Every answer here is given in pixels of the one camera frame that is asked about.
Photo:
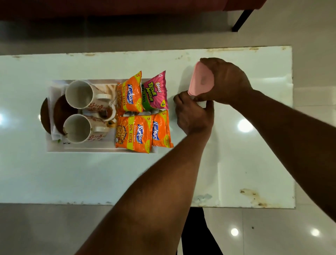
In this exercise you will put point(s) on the person's right hand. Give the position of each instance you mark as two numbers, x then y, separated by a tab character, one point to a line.
228	81

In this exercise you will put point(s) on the person's left hand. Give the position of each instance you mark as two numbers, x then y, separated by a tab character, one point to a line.
193	118

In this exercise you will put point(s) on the person's left thumb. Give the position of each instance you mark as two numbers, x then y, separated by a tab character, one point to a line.
209	108

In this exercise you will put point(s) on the person's right thumb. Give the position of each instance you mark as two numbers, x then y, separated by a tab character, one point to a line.
203	98

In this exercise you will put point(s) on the pink plastic container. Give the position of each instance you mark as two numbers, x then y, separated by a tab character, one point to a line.
200	78

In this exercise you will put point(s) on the person's right forearm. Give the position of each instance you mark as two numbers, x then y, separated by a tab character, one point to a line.
291	141

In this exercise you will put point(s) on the person's left forearm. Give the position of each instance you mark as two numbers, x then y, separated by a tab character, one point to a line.
157	191

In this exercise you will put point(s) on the pink and green snack packet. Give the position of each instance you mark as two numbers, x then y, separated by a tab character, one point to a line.
156	92

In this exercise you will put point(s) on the large orange snack packet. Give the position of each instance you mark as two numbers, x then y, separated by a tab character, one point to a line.
132	134

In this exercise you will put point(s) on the black sofa leg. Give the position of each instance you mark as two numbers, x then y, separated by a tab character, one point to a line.
242	20

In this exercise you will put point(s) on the white mug with red pattern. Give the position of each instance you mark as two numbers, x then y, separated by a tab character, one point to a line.
80	94
77	128

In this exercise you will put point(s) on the dark red sofa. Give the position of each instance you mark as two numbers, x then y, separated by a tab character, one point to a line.
118	8

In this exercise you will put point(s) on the white rectangular tray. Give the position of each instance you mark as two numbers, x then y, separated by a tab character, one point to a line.
86	147

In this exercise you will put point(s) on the person's black trouser leg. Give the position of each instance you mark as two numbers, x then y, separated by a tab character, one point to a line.
198	236

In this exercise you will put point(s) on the brown round saucer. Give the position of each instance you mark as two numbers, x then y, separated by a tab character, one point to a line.
59	113
45	115

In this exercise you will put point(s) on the white paper napkin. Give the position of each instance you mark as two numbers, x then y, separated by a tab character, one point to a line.
56	135

